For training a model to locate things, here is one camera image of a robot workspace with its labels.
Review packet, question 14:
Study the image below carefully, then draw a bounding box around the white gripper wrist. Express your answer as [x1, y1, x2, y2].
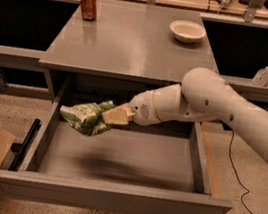
[100, 84, 167, 133]

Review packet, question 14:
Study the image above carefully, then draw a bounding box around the green jalapeno chip bag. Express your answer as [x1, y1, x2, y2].
[59, 100, 115, 137]

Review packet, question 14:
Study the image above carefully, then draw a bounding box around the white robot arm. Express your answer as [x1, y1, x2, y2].
[102, 67, 268, 164]

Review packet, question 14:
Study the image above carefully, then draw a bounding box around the open grey top drawer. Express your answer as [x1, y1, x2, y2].
[0, 68, 249, 214]

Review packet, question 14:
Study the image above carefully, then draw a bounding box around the grey cabinet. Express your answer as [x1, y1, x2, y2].
[28, 0, 235, 146]

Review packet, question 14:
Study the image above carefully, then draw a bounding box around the white bowl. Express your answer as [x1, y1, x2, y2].
[170, 20, 206, 44]

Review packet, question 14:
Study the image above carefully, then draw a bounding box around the red soda can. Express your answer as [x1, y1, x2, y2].
[80, 0, 97, 21]

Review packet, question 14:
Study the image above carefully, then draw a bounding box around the black drawer slide rail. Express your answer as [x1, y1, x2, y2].
[9, 119, 41, 171]

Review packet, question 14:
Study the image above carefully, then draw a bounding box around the black floor cable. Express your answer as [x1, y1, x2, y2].
[217, 129, 268, 214]

